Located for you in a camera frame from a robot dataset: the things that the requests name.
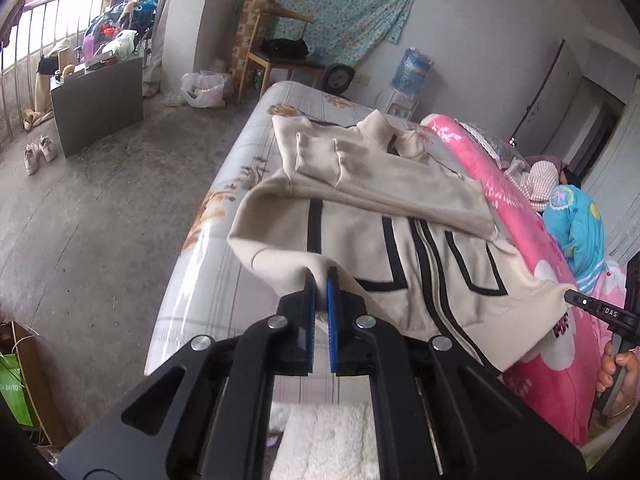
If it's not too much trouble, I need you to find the beige zip jacket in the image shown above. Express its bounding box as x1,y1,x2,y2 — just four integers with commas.
226,108,582,375

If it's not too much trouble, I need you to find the right hand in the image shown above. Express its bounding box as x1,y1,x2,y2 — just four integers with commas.
597,340,639,418

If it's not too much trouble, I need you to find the pink floral blanket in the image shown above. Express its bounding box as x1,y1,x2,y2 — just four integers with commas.
421,114,611,445

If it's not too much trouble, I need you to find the white fluffy rug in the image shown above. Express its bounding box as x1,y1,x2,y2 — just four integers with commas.
269,403,381,479

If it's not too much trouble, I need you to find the floral bed sheet mattress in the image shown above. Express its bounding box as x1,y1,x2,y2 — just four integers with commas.
144,81,465,404

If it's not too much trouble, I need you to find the pink checkered cloth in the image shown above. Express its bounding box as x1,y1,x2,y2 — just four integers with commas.
504,158,560,214

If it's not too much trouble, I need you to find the brown cardboard box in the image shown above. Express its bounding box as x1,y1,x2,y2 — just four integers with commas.
1,321,70,448

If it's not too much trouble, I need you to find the green shopping bag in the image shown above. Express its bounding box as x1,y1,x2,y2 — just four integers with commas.
0,353,37,429

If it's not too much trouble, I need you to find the white water dispenser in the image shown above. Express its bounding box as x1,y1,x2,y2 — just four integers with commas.
374,84,419,120

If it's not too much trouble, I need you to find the right beige shoe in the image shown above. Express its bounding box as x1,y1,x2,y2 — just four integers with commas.
38,136,58,162

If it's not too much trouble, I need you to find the white plastic bag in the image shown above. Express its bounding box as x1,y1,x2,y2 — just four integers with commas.
180,73,226,108

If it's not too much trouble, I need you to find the blue water bottle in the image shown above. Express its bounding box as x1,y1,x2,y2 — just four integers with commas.
390,48,434,99

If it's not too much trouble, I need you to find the dark low cabinet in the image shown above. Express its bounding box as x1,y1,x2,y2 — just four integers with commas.
51,58,143,158

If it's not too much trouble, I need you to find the black item on chair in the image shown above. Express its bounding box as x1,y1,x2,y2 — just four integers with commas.
258,38,309,61

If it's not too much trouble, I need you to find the wooden chair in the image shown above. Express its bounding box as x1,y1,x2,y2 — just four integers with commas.
232,0,326,103

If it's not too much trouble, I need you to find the clutter pile on cabinet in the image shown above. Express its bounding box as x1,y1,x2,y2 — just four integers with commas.
26,0,158,76

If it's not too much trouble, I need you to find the metal window railing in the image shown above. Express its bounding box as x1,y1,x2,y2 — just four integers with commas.
1,0,103,144

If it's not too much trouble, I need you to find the teal floral wall cloth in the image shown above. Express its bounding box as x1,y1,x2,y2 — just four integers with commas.
240,0,422,68

